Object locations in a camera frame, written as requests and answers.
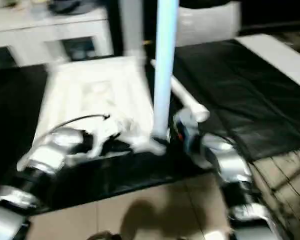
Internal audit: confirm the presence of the white cabinet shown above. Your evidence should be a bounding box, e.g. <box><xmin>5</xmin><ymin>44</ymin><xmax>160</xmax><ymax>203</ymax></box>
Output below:
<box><xmin>0</xmin><ymin>7</ymin><xmax>115</xmax><ymax>66</ymax></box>

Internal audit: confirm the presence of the white flat board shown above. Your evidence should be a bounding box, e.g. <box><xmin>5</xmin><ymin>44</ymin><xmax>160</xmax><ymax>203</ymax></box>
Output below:
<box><xmin>234</xmin><ymin>33</ymin><xmax>300</xmax><ymax>91</ymax></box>

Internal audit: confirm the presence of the black mat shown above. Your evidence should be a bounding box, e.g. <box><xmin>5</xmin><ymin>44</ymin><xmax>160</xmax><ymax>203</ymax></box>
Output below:
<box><xmin>0</xmin><ymin>38</ymin><xmax>300</xmax><ymax>216</ymax></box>

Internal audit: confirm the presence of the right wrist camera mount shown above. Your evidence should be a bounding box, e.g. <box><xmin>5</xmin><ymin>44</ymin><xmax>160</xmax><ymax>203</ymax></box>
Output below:
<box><xmin>176</xmin><ymin>109</ymin><xmax>201</xmax><ymax>154</ymax></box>

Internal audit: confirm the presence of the grey floor cable bundle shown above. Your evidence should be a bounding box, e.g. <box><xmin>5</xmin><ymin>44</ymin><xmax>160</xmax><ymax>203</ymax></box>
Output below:
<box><xmin>252</xmin><ymin>147</ymin><xmax>300</xmax><ymax>226</ymax></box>

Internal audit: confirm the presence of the white plastic table leg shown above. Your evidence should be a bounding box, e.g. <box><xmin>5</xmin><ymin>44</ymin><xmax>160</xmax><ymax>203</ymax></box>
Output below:
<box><xmin>152</xmin><ymin>0</ymin><xmax>180</xmax><ymax>141</ymax></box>
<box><xmin>149</xmin><ymin>59</ymin><xmax>211</xmax><ymax>123</ymax></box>
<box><xmin>118</xmin><ymin>0</ymin><xmax>147</xmax><ymax>61</ymax></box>

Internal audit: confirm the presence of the black cabinet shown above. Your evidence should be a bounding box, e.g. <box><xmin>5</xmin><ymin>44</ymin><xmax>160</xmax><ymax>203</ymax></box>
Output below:
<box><xmin>106</xmin><ymin>0</ymin><xmax>161</xmax><ymax>59</ymax></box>

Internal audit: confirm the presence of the grey cushion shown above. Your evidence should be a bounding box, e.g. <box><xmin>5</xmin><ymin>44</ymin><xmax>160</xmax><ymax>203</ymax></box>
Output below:
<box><xmin>176</xmin><ymin>1</ymin><xmax>242</xmax><ymax>47</ymax></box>

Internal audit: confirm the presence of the dark bag on cabinet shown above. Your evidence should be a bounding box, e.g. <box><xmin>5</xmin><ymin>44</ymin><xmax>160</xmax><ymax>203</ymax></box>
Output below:
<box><xmin>48</xmin><ymin>0</ymin><xmax>77</xmax><ymax>14</ymax></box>

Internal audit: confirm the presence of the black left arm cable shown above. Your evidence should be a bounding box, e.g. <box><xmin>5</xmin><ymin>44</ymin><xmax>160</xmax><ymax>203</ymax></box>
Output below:
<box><xmin>46</xmin><ymin>113</ymin><xmax>111</xmax><ymax>136</ymax></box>

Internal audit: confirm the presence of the dark robot left foot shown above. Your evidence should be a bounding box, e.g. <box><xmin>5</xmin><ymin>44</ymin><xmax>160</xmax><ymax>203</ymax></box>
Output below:
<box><xmin>89</xmin><ymin>231</ymin><xmax>121</xmax><ymax>240</ymax></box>

